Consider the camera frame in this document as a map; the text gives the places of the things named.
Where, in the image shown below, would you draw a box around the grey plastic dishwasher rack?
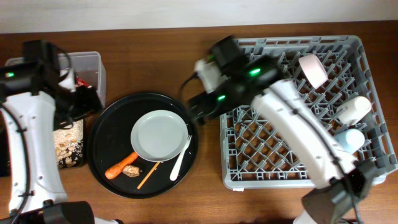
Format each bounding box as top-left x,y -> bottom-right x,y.
220,35 -> 397,191

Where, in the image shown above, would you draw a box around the clear plastic waste bin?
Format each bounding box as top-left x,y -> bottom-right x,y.
1,42 -> 105,116

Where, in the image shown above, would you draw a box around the red snack wrapper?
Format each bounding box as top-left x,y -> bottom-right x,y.
75,78 -> 91,88

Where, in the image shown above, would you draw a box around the grey plate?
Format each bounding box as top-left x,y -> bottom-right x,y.
131,110 -> 188,162

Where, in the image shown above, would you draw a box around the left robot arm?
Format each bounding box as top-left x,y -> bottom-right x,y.
1,40 -> 105,223

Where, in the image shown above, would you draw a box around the white plastic fork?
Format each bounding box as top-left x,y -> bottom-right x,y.
169,135 -> 192,181

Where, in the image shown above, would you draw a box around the small white cup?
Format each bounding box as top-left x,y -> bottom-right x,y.
337,96 -> 372,126

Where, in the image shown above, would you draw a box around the orange carrot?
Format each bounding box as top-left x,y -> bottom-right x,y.
105,152 -> 139,179

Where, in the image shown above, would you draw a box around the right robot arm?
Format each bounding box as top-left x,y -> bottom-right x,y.
188,36 -> 377,223

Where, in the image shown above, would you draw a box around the light blue cup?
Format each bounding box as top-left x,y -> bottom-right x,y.
333,129 -> 365,154

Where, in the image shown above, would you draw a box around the round black serving tray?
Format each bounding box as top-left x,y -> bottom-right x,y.
86,92 -> 198,199

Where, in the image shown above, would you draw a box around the pink bowl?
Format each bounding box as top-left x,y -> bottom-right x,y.
298,54 -> 328,89

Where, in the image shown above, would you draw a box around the wooden chopstick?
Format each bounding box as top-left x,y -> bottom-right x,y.
137,162 -> 162,189

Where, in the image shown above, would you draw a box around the black rectangular waste bin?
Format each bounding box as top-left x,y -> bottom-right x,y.
1,119 -> 84,177

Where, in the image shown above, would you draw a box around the brown food scrap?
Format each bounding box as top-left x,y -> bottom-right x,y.
123,165 -> 141,177

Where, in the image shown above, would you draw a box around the rice and peanut scraps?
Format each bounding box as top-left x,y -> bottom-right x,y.
53,119 -> 84,169

